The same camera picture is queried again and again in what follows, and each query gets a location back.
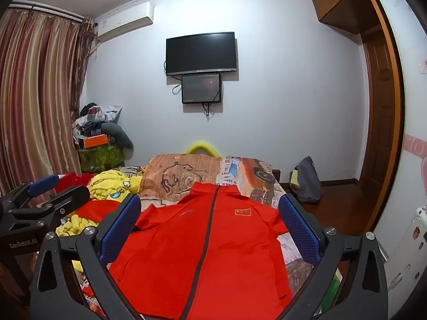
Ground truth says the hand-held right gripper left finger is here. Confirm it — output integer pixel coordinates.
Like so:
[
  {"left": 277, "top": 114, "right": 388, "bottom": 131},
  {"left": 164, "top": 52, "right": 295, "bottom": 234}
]
[{"left": 29, "top": 193, "right": 147, "bottom": 320}]

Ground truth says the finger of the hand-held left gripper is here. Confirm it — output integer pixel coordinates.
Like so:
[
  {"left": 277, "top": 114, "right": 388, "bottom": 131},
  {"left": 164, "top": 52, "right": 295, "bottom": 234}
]
[
  {"left": 3, "top": 173, "right": 61, "bottom": 211},
  {"left": 8, "top": 185, "right": 91, "bottom": 231}
]

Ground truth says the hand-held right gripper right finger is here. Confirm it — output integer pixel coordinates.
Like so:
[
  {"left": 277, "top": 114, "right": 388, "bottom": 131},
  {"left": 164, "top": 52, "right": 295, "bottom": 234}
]
[{"left": 274, "top": 193, "right": 389, "bottom": 320}]

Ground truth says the red zip jacket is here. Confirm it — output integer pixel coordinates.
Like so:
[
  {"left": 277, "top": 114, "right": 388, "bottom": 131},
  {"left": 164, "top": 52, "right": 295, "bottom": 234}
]
[{"left": 75, "top": 183, "right": 294, "bottom": 320}]

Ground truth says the pile of clothes and clutter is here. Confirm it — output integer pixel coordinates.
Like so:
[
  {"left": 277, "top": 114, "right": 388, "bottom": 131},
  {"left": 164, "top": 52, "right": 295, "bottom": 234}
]
[{"left": 72, "top": 103, "right": 123, "bottom": 141}]

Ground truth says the red plush cloth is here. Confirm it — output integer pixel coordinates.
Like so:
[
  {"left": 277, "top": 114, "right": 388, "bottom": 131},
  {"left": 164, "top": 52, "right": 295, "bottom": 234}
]
[{"left": 55, "top": 171, "right": 92, "bottom": 194}]

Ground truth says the yellow cartoon blanket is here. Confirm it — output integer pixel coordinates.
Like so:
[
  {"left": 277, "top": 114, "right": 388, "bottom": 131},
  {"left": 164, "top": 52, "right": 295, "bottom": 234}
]
[{"left": 55, "top": 168, "right": 144, "bottom": 274}]

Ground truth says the grey backpack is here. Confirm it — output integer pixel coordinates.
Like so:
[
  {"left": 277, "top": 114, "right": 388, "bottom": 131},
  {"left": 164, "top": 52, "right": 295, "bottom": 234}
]
[{"left": 290, "top": 156, "right": 322, "bottom": 204}]

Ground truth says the green patterned cloth cover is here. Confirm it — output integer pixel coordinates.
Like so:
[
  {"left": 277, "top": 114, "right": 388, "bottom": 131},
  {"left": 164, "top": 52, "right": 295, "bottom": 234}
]
[{"left": 78, "top": 145, "right": 124, "bottom": 174}]

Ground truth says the grey striped cloth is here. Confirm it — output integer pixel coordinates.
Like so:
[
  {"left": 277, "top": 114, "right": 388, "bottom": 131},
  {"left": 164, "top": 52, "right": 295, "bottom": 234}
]
[{"left": 115, "top": 165, "right": 147, "bottom": 175}]

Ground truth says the green plastic bag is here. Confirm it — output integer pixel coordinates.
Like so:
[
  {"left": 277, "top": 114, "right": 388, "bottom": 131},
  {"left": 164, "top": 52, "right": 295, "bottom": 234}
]
[{"left": 322, "top": 268, "right": 342, "bottom": 307}]

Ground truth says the orange box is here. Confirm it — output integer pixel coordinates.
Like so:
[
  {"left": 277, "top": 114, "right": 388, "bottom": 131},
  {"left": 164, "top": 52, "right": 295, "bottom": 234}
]
[{"left": 83, "top": 134, "right": 110, "bottom": 149}]

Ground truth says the newspaper print bed sheet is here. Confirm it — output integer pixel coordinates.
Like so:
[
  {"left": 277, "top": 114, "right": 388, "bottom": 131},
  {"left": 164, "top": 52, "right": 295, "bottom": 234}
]
[{"left": 127, "top": 155, "right": 337, "bottom": 317}]

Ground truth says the brown printed pillow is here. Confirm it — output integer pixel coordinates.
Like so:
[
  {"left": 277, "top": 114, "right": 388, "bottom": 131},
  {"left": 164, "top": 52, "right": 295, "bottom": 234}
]
[{"left": 140, "top": 153, "right": 222, "bottom": 204}]

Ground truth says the grey bolster pillow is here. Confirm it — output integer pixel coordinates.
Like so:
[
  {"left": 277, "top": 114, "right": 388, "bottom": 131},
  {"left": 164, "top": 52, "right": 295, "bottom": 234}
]
[{"left": 101, "top": 122, "right": 134, "bottom": 149}]

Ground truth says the striped red beige curtain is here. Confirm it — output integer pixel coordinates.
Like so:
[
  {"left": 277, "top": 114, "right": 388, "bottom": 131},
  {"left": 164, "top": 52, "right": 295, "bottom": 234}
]
[{"left": 0, "top": 5, "right": 96, "bottom": 207}]

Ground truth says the white appliance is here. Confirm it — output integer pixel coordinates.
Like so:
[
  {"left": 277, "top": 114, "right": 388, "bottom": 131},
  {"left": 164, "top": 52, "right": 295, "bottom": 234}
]
[{"left": 380, "top": 207, "right": 427, "bottom": 307}]

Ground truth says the yellow foam tube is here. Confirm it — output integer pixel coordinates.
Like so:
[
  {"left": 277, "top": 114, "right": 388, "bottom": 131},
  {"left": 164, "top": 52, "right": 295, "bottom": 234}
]
[{"left": 184, "top": 141, "right": 221, "bottom": 157}]

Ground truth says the small black monitor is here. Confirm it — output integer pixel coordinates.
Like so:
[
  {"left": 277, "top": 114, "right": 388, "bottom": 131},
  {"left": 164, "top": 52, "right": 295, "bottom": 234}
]
[{"left": 181, "top": 73, "right": 222, "bottom": 104}]

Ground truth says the white air conditioner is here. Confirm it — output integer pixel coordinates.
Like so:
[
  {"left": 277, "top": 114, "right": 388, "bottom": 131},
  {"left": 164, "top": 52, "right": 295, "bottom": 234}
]
[{"left": 97, "top": 2, "right": 154, "bottom": 42}]

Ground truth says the wooden overhead cabinet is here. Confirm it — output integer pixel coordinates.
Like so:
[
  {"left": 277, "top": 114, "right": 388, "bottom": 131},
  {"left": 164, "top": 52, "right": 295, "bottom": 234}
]
[{"left": 310, "top": 0, "right": 372, "bottom": 35}]

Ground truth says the wooden bed frame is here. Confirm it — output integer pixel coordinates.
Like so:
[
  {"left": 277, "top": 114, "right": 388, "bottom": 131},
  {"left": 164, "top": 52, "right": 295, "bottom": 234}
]
[{"left": 272, "top": 169, "right": 291, "bottom": 195}]

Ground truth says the pink wall decal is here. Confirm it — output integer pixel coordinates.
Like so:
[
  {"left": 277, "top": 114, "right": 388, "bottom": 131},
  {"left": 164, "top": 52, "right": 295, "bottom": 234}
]
[{"left": 404, "top": 133, "right": 427, "bottom": 190}]

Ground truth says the curtain rail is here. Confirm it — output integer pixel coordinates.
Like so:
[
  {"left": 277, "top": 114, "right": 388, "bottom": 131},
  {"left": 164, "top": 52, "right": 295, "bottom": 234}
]
[{"left": 8, "top": 3, "right": 84, "bottom": 24}]

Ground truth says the black wall television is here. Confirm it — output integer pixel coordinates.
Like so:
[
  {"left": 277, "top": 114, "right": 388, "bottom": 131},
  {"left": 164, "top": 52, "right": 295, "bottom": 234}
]
[{"left": 166, "top": 32, "right": 238, "bottom": 76}]

